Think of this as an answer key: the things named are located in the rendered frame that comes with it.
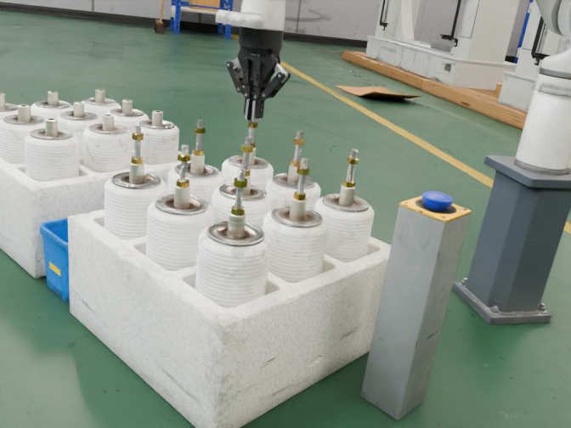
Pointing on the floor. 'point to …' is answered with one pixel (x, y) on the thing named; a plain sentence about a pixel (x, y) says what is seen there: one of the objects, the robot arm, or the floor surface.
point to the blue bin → (57, 256)
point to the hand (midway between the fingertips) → (253, 109)
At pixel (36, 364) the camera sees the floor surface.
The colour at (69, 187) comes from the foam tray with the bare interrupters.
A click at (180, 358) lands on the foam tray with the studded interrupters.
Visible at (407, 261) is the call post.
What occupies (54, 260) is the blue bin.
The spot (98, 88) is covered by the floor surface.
